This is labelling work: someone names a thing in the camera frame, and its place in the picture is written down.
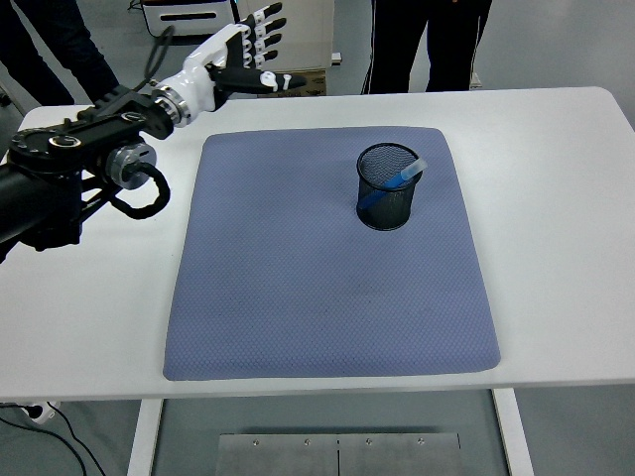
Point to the brown cardboard box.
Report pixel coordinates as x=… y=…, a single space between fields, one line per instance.
x=315 y=84

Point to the blue-grey textured mat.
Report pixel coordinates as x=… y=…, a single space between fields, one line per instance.
x=322 y=297

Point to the black mesh pen holder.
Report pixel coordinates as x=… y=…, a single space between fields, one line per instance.
x=384 y=218

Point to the blue marker with clear cap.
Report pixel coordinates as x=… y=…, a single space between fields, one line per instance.
x=397 y=180

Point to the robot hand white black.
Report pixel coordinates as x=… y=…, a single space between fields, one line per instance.
x=198 y=84

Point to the white table leg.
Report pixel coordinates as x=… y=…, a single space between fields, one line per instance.
x=513 y=436
x=144 y=436

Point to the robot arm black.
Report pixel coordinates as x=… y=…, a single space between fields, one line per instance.
x=30 y=188

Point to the person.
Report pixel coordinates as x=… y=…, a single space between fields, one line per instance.
x=54 y=49
x=446 y=39

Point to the white device with black slot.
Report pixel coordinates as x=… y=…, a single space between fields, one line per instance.
x=198 y=27

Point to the grey metal plate with screws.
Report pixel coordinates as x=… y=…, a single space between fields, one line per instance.
x=297 y=458

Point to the white flat base bar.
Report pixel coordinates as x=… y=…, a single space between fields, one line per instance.
x=336 y=57

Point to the white cabinet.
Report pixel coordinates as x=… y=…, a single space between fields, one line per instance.
x=310 y=30

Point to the white power strip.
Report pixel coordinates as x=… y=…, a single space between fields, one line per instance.
x=42 y=412

